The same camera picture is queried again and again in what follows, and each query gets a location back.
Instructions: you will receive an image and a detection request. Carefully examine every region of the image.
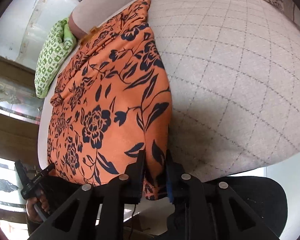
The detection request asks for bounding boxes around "orange floral garment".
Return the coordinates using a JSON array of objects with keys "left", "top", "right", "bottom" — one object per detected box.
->
[{"left": 47, "top": 0, "right": 172, "bottom": 200}]

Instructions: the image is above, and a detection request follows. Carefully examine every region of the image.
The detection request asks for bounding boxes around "person's left hand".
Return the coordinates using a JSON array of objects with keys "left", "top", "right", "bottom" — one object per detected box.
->
[{"left": 26, "top": 191, "right": 50, "bottom": 222}]

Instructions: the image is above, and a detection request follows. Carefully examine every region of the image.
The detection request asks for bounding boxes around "wooden glass cabinet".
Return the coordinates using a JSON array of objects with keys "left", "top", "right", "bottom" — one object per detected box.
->
[{"left": 0, "top": 52, "right": 44, "bottom": 230}]

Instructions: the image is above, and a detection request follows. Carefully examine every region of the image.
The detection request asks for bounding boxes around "black round stool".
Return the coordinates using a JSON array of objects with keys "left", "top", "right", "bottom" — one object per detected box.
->
[{"left": 165, "top": 175, "right": 289, "bottom": 239}]

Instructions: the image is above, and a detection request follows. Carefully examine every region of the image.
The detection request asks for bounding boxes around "quilted pink bed mattress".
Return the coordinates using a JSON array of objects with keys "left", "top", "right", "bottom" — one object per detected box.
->
[{"left": 38, "top": 0, "right": 300, "bottom": 181}]

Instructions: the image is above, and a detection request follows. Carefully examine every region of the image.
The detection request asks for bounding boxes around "green patterned pillow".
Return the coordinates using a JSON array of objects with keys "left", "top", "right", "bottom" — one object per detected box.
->
[{"left": 34, "top": 18, "right": 77, "bottom": 99}]

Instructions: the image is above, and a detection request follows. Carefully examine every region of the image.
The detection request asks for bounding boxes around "pink bolster cushion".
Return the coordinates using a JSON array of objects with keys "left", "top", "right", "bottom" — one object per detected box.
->
[{"left": 68, "top": 0, "right": 134, "bottom": 40}]

